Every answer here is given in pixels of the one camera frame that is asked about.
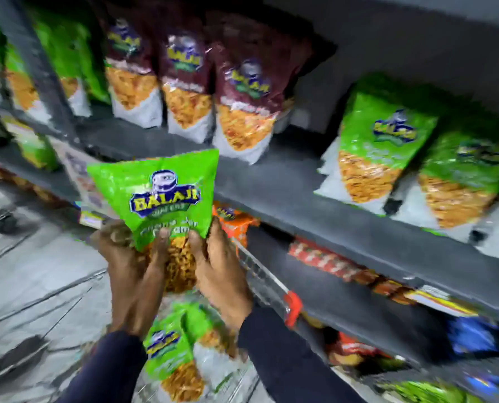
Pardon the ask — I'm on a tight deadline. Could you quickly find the person's left hand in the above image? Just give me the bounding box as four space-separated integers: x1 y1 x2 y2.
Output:
89 222 171 337

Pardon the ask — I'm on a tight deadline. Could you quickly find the person's right hand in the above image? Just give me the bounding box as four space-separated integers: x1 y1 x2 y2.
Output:
188 217 254 332

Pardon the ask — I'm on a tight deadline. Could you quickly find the person's right forearm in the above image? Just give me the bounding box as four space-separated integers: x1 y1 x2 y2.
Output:
237 306 367 403

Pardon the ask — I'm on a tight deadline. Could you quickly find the person's left forearm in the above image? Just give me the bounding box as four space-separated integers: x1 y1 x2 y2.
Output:
57 330 148 403

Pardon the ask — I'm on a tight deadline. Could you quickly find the grey metal shelf rack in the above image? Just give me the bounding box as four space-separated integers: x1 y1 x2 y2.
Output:
0 0 499 403

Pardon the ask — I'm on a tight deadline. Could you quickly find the white snack packet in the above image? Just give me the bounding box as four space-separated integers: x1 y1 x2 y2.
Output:
48 136 118 230

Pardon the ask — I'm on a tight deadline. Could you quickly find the row of red snack packets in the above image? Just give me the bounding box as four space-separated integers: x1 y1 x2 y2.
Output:
287 237 418 307

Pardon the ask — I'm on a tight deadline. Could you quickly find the maroon snack packet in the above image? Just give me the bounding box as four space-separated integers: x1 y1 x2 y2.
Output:
211 14 314 166
159 29 215 144
102 11 164 129

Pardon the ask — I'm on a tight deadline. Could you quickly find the yellow green snack packet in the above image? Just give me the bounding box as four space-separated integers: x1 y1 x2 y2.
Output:
1 116 60 172

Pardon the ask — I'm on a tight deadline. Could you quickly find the red orange snack packet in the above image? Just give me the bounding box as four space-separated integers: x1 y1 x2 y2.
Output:
326 331 395 367

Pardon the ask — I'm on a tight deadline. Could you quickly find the blue snack packet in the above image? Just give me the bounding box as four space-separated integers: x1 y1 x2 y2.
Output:
446 316 499 358

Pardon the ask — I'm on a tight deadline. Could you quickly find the wire shopping cart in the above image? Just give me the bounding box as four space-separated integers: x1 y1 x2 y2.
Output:
134 237 305 403

